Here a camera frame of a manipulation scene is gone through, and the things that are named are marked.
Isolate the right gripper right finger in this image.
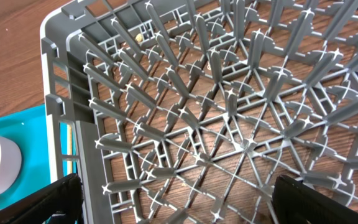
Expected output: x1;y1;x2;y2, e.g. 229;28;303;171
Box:
272;175;358;224

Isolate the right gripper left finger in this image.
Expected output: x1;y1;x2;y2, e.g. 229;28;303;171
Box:
0;174;83;224

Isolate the grey dishwasher rack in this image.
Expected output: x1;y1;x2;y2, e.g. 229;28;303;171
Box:
40;0;358;223

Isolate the teal serving tray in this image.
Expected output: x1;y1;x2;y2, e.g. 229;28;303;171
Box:
0;106;63;210

